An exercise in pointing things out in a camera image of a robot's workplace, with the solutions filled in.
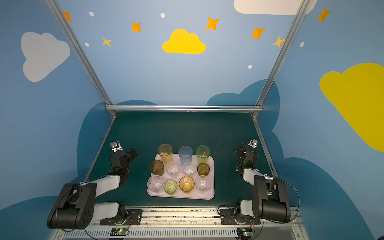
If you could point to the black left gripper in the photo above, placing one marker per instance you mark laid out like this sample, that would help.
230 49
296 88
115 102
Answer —
126 154

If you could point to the green tinted cup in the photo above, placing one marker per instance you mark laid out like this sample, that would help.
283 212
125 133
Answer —
202 153

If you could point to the brown amber short cup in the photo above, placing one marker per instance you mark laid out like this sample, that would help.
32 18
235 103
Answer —
203 169

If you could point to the aluminium back frame rail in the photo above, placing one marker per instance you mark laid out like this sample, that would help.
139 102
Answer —
155 108

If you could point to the aluminium left corner post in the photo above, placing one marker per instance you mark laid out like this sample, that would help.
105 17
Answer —
64 24

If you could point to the left green circuit board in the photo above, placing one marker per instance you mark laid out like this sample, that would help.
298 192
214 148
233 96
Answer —
119 232

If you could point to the aluminium right corner post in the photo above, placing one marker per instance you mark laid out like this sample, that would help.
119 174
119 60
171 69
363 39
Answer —
290 37

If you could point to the dark olive cup back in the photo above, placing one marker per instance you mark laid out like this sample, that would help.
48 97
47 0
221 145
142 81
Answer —
157 168

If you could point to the tall yellow plastic cup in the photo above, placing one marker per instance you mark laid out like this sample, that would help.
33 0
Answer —
165 151

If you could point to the aluminium front rail base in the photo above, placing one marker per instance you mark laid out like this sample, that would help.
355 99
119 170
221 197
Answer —
185 223

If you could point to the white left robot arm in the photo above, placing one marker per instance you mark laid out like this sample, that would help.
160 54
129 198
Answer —
75 207

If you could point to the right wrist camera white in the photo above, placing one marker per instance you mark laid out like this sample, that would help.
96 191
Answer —
253 143

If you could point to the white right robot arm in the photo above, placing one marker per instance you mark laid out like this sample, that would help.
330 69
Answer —
270 200

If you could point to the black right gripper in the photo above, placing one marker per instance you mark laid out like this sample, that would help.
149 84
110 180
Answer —
242 152

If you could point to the lilac plastic tray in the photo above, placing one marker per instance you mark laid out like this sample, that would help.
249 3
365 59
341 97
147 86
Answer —
194 194

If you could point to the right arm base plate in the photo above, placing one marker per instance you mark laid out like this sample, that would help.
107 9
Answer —
231 217

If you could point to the right green circuit board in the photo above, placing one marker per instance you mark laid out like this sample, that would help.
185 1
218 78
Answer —
244 233

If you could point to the clear faceted glass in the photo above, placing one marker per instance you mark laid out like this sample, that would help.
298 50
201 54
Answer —
189 168
155 184
202 184
173 169

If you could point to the aluminium corner post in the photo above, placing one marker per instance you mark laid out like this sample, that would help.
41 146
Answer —
290 37
64 24

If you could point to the small green cup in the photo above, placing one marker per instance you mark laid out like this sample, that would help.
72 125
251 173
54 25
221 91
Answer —
170 187

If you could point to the tall pale blue cup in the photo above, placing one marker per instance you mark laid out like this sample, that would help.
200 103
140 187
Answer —
185 154

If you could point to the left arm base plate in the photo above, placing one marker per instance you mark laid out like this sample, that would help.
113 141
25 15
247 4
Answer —
131 217

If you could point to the yellow short cup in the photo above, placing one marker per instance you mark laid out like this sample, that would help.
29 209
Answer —
186 184

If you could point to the green circuit board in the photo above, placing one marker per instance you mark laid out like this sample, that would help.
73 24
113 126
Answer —
119 232
244 233

